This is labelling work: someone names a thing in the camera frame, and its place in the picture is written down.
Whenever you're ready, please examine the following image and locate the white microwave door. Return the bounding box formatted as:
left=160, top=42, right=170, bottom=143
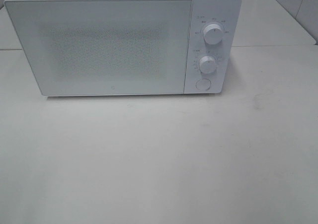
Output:
left=5, top=0, right=192, bottom=96

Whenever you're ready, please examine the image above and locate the white microwave knob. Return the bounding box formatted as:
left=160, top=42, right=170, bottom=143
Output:
left=202, top=22, right=224, bottom=45
left=199, top=56, right=217, bottom=74

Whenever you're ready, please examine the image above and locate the round white door button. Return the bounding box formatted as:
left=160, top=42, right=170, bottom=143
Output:
left=196, top=78, right=211, bottom=91

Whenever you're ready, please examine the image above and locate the white microwave oven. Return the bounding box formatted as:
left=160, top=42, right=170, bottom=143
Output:
left=4, top=0, right=241, bottom=96

